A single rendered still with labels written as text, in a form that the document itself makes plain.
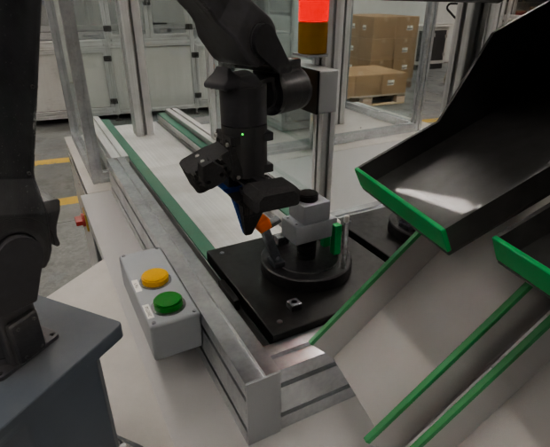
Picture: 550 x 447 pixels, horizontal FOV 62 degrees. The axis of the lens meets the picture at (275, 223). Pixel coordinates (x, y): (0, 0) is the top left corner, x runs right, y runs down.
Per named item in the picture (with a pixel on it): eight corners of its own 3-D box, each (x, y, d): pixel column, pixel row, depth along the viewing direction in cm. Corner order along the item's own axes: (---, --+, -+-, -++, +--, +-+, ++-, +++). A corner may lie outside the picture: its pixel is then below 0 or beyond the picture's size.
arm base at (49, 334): (-52, 361, 41) (-75, 305, 38) (12, 318, 46) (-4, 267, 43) (3, 385, 38) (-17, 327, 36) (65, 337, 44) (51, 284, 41)
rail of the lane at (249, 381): (248, 446, 56) (246, 380, 51) (112, 193, 126) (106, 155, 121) (287, 428, 58) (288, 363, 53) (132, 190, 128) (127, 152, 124)
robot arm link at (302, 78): (255, 24, 48) (321, 19, 56) (203, 21, 53) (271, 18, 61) (256, 129, 53) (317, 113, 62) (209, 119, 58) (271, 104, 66)
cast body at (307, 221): (295, 247, 66) (296, 202, 63) (280, 233, 70) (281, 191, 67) (343, 233, 70) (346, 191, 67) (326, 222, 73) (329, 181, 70)
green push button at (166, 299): (159, 322, 62) (157, 310, 61) (151, 306, 66) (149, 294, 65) (187, 314, 64) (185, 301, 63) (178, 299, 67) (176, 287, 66)
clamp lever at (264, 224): (273, 264, 67) (256, 224, 63) (267, 258, 69) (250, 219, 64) (294, 252, 68) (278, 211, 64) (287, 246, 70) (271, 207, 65)
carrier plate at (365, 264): (272, 348, 58) (272, 334, 57) (207, 261, 77) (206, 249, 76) (416, 295, 68) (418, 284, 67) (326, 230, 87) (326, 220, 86)
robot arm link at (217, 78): (230, 70, 49) (286, 62, 55) (195, 66, 52) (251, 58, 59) (232, 134, 52) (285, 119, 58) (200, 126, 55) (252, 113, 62)
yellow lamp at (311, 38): (307, 55, 76) (308, 22, 73) (292, 51, 80) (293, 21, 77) (332, 53, 78) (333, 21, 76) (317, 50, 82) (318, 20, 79)
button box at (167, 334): (155, 362, 63) (149, 326, 60) (123, 285, 79) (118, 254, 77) (203, 346, 66) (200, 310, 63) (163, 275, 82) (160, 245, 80)
